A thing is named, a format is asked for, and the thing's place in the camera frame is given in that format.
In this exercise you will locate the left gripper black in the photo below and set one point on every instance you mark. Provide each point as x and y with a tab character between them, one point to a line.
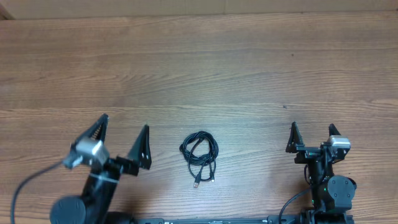
122	166

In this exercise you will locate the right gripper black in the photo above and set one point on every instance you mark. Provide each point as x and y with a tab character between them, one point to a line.
306	152

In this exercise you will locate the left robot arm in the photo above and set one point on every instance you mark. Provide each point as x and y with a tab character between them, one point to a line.
92	206

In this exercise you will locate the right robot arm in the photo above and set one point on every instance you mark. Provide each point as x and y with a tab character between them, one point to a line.
331	194

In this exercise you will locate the cardboard back panel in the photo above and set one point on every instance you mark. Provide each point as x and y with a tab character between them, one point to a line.
60	9

